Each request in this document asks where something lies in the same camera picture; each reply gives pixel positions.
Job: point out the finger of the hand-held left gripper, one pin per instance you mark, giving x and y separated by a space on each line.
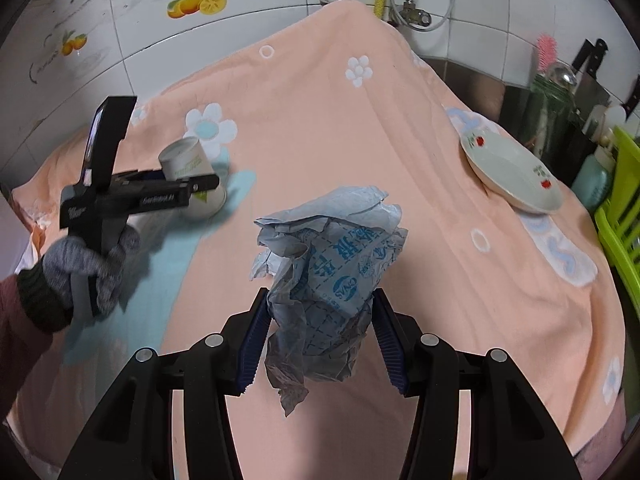
204 184

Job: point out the pink brush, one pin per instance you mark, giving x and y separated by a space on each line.
546 52

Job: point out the peach flower blanket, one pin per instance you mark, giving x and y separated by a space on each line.
325 125

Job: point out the orange fruit wall sticker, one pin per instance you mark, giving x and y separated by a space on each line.
197 4
74 42

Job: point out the grey printed wrapper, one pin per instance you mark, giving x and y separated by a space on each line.
335 270

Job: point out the teal bottle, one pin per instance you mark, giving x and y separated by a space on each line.
590 185

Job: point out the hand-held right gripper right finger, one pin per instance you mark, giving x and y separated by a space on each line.
390 345

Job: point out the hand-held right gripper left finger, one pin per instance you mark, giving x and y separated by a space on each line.
252 345

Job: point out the white ceramic plate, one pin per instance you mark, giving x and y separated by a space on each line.
505 170

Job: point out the dark utensil holder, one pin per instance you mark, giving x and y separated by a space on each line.
550 120

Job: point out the beige paper cup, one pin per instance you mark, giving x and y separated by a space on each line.
185 160

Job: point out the green dish rack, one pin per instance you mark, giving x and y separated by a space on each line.
622 210

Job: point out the person's left hand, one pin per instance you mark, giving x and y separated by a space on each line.
75 260

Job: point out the person's left forearm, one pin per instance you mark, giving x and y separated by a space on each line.
20 320

